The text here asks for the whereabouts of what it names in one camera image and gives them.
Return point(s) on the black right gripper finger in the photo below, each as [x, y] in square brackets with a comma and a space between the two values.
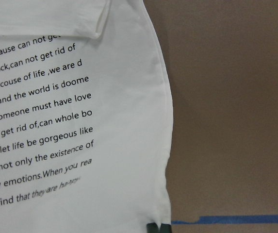
[154, 228]

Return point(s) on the white long-sleeve printed shirt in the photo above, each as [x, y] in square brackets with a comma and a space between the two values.
[86, 118]

